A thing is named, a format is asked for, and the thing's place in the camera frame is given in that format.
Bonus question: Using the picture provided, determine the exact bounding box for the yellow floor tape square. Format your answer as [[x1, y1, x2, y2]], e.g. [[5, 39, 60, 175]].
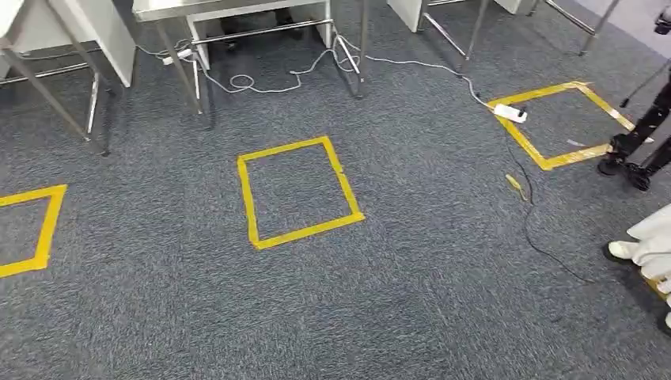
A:
[[486, 80, 638, 172], [236, 135, 366, 251]]

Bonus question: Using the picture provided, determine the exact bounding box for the yellow tape scrap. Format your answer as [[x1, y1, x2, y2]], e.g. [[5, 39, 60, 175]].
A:
[[504, 173, 529, 203]]

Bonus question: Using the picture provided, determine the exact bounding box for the white power strip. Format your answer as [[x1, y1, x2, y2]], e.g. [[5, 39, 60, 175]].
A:
[[161, 47, 194, 67], [492, 103, 529, 125]]

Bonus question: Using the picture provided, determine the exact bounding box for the person's shoe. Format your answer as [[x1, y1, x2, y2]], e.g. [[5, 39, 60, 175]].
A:
[[607, 239, 642, 262]]

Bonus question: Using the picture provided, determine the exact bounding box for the black tripod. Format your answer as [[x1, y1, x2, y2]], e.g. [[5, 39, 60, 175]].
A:
[[597, 5, 671, 192]]

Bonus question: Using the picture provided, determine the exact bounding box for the white cable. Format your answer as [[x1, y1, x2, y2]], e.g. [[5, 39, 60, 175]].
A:
[[133, 33, 496, 108]]

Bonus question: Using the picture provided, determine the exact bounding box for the thin black cable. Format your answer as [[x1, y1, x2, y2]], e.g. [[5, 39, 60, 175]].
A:
[[502, 112, 596, 285]]

